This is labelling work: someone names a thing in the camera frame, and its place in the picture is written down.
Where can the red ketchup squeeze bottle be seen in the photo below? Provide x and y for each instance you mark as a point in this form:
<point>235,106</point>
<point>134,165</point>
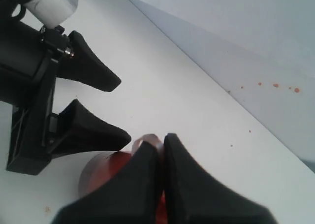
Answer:
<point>103,167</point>

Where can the white paper backdrop sheet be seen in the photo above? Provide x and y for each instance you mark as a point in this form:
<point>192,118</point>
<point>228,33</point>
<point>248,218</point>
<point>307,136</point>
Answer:
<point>262,52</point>

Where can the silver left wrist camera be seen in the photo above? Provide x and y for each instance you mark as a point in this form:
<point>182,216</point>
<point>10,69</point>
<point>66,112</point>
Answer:
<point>51,13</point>

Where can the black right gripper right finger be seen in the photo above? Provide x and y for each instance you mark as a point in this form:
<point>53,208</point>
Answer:
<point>193,196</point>

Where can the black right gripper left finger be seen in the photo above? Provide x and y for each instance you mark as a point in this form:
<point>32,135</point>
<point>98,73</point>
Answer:
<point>130,197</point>

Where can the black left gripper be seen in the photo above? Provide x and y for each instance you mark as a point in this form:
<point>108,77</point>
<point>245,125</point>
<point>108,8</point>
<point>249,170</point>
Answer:
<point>29,64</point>

